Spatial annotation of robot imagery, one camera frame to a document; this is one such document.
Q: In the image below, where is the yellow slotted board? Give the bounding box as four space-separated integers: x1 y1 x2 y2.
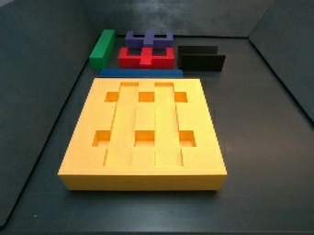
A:
57 78 227 191

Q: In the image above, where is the red H-shaped block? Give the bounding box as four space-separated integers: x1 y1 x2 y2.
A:
117 47 174 69

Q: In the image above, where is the green rectangular block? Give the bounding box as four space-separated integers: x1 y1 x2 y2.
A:
89 29 115 70

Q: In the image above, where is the black front block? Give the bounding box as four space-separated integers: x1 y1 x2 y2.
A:
178 54 226 72

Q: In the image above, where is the blue flat bar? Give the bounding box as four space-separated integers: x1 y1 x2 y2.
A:
99 69 183 78

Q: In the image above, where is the purple H-shaped block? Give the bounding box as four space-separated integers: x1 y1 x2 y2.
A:
125 31 172 49

